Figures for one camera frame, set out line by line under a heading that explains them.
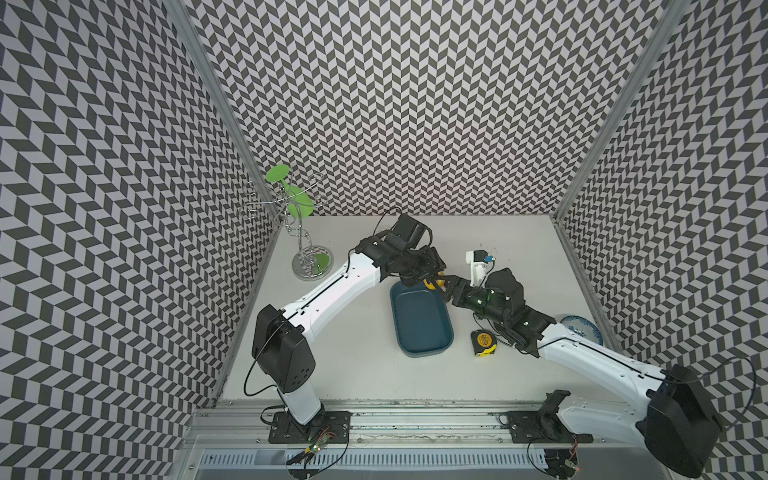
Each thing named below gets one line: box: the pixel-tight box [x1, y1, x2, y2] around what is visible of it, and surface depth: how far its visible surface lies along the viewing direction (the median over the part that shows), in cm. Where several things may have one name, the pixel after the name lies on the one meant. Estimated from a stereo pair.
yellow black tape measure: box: [470, 329, 497, 357], surface depth 86 cm
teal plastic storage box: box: [390, 281, 455, 357], surface depth 92 cm
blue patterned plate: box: [559, 315, 603, 346], surface depth 88 cm
